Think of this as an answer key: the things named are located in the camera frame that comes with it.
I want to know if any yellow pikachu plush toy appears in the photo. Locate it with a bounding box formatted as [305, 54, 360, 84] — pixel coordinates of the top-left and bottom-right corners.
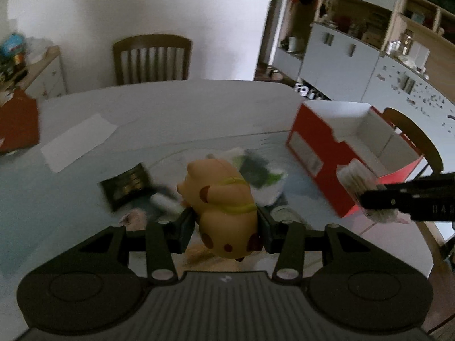
[177, 159, 261, 261]

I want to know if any white plastic bag green item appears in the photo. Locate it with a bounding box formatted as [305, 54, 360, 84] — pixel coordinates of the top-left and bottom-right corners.
[206, 147, 288, 206]

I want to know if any white green tube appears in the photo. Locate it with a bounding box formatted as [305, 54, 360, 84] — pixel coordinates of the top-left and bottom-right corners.
[150, 192, 184, 216]

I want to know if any pink white sachet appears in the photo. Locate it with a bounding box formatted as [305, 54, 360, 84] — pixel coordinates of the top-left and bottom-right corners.
[119, 209, 148, 232]

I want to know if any black gold patterned packet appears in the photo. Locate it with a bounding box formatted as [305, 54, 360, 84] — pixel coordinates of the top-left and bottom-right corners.
[100, 163, 157, 212]

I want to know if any dark wooden chair near cabinet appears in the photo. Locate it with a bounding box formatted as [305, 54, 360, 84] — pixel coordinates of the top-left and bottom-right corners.
[383, 108, 446, 269]

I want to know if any red cardboard box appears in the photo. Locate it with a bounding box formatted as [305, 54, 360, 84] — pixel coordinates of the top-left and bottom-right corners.
[286, 100, 423, 218]

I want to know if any white paper sheet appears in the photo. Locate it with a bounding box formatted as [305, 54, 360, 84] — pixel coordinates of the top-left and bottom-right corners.
[41, 113, 117, 173]

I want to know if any red brown paper folder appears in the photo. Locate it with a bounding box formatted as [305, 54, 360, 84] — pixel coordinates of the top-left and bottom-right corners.
[1, 89, 40, 154]

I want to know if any white sideboard cabinet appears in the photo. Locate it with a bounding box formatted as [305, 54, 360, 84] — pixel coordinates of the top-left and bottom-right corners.
[13, 46, 67, 101]

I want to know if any blue globe toy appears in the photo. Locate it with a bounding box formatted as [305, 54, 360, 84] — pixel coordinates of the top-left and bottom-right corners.
[1, 32, 26, 65]

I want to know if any grey wall cabinet unit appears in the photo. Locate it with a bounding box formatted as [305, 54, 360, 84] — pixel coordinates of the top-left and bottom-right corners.
[270, 0, 455, 140]

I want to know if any dark wooden chair at wall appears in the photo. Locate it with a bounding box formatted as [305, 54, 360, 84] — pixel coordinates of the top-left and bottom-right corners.
[113, 34, 193, 86]

